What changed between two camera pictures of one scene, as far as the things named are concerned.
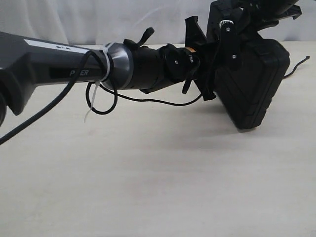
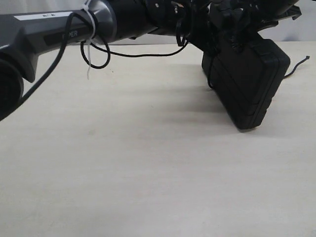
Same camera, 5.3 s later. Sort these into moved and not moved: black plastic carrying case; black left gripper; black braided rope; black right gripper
Moved: black left gripper
Not moved: black right gripper; black braided rope; black plastic carrying case
